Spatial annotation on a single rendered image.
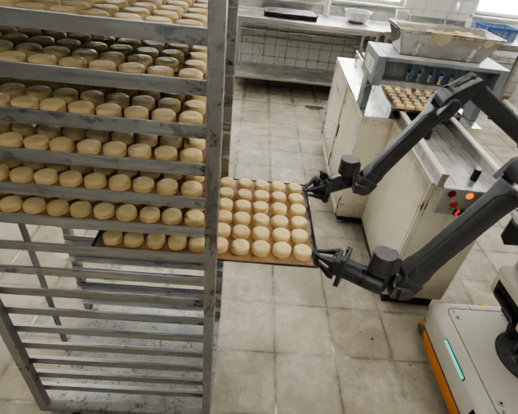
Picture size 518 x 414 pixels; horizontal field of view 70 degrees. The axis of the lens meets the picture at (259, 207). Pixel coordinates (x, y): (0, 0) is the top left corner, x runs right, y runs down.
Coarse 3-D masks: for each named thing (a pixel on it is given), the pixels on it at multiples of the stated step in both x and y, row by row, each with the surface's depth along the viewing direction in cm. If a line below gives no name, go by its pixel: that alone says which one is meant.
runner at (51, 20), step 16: (0, 16) 63; (16, 16) 63; (32, 16) 63; (48, 16) 62; (64, 16) 62; (80, 16) 62; (96, 16) 62; (80, 32) 64; (96, 32) 64; (112, 32) 64; (128, 32) 64; (144, 32) 64; (160, 32) 64; (176, 32) 64; (192, 32) 64
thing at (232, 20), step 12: (228, 12) 100; (228, 24) 102; (228, 48) 105; (228, 60) 107; (228, 84) 111; (228, 108) 116; (228, 120) 118; (228, 144) 123; (228, 168) 129; (216, 276) 162; (216, 288) 166; (216, 300) 171; (216, 312) 177
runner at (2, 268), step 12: (0, 264) 98; (12, 264) 98; (60, 276) 101; (72, 276) 101; (84, 276) 101; (96, 276) 101; (108, 276) 101; (120, 276) 101; (132, 276) 101; (144, 276) 101; (156, 276) 101; (168, 276) 101; (180, 276) 105
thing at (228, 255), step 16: (272, 192) 126; (288, 192) 127; (288, 208) 120; (288, 224) 113; (144, 240) 101; (272, 240) 107; (224, 256) 99; (240, 256) 100; (256, 256) 101; (272, 256) 101
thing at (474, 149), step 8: (456, 120) 212; (448, 128) 215; (456, 128) 206; (464, 128) 203; (456, 136) 205; (464, 136) 198; (472, 136) 195; (464, 144) 197; (472, 144) 189; (472, 152) 188; (480, 152) 181; (480, 160) 181; (488, 160) 174; (488, 168) 174; (496, 168) 168; (488, 176) 173; (512, 184) 159
